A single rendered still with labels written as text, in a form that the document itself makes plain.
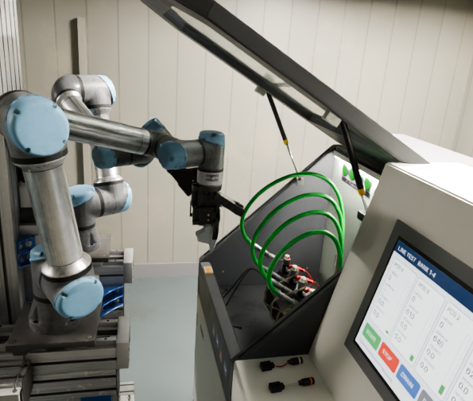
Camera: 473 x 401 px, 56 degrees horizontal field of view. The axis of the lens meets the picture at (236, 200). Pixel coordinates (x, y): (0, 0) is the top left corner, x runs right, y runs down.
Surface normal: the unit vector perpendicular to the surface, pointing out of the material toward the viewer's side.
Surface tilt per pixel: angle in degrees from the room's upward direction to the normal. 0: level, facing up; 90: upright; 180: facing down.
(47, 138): 83
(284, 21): 90
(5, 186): 90
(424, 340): 76
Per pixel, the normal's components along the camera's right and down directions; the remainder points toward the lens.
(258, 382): 0.07, -0.95
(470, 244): -0.93, -0.22
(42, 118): 0.61, 0.17
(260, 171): 0.19, 0.33
